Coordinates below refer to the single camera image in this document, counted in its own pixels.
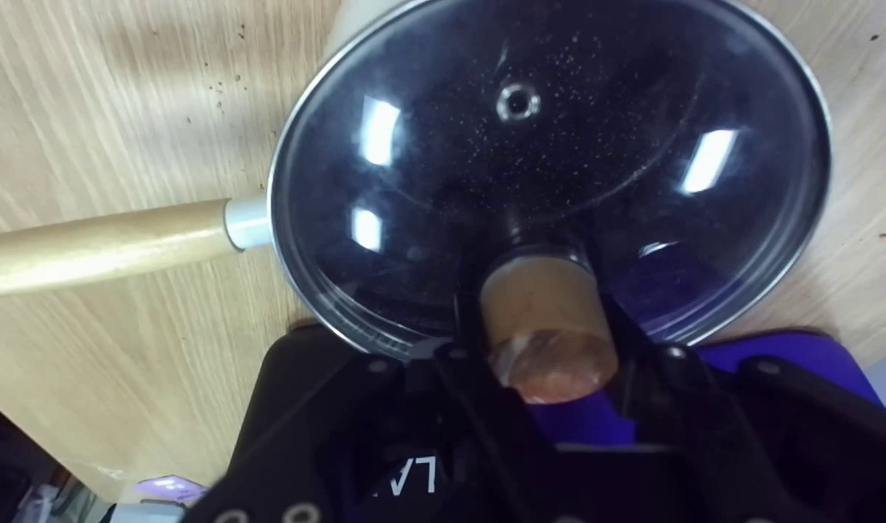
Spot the blue paper recycling bin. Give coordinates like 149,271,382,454
526,329,886,447

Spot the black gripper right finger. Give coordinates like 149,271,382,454
604,300,739,459

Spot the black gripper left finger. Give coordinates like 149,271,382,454
364,335,483,454

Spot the glass lid with wooden knob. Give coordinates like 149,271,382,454
266,0,836,408

